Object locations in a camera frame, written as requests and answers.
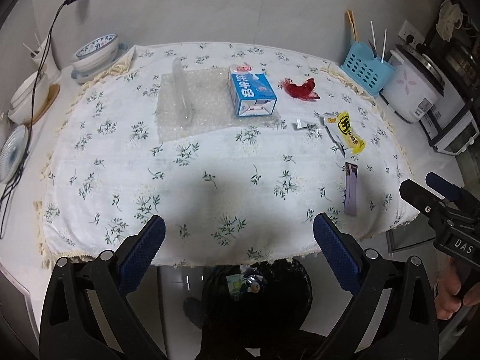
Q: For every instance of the white floral tablecloth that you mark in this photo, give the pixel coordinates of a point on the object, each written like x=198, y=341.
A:
x=210, y=165

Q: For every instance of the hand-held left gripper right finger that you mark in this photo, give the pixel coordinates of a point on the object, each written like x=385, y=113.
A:
x=337, y=255

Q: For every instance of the silver torn wrapper piece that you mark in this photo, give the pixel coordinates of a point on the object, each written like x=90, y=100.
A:
x=303, y=124

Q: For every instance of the blue white milk carton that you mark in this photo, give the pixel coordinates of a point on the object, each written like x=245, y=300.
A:
x=249, y=90

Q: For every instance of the black rack with steel pots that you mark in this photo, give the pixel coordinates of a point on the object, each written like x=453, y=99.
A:
x=465, y=56

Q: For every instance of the blue white porcelain bowl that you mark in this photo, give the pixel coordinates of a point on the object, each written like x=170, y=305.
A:
x=93, y=50

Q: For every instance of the white snack wrapper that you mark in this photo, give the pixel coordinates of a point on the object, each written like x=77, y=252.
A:
x=332, y=131

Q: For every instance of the white cup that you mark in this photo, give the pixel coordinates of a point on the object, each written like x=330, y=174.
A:
x=48, y=56

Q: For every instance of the wooden coaster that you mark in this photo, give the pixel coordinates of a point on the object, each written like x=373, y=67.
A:
x=52, y=95

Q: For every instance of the white wall socket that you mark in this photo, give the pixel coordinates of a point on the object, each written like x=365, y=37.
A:
x=419, y=37
x=405, y=28

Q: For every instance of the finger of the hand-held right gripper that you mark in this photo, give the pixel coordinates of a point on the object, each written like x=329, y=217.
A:
x=420, y=197
x=444, y=187

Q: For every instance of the blue cookie packet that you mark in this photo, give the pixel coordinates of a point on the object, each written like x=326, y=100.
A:
x=255, y=285

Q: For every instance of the white plastic stick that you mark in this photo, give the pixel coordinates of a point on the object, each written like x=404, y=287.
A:
x=373, y=33
x=383, y=45

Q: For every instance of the blue striped plate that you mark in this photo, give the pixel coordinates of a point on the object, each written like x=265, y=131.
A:
x=13, y=153

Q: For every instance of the purple wrapper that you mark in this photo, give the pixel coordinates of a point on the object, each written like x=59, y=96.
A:
x=351, y=191

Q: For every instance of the blue utensil holder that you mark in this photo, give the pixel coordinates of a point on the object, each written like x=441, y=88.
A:
x=365, y=69

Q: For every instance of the green cardboard box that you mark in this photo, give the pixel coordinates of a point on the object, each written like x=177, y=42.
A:
x=234, y=287

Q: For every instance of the clear bubble wrap sheet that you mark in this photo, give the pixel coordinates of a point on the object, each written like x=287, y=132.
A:
x=210, y=112

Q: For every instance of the person's right hand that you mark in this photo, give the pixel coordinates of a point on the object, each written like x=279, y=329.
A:
x=446, y=288

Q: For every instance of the white black toaster oven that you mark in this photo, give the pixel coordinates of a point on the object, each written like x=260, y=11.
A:
x=453, y=127

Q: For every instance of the wooden chopstick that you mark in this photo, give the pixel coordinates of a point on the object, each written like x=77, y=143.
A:
x=354, y=26
x=351, y=26

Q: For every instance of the black-lined trash bin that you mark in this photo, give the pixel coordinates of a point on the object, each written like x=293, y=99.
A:
x=281, y=300

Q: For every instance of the stacked patterned bowls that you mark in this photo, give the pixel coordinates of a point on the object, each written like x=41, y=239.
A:
x=122, y=50

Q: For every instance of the white floral rice cooker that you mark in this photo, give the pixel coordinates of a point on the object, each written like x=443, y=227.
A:
x=408, y=90

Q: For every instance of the yellow snack packet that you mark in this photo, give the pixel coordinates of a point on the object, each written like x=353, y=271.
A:
x=350, y=131

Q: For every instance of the cream lace cloth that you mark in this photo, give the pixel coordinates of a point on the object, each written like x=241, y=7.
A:
x=450, y=18

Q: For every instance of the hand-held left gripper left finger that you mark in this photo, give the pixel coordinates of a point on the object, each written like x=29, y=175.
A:
x=142, y=258

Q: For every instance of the white tissue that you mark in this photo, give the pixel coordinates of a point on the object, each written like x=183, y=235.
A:
x=245, y=270

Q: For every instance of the red mesh net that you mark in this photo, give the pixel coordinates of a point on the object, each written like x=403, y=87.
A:
x=300, y=90

